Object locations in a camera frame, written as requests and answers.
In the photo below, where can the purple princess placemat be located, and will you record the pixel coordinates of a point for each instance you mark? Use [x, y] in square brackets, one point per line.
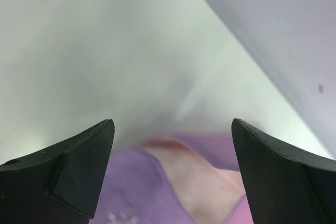
[174, 179]

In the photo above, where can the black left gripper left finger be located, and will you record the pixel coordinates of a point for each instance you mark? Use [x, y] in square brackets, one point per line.
[58, 184]

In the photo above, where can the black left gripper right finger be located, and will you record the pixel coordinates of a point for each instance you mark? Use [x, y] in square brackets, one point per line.
[283, 183]

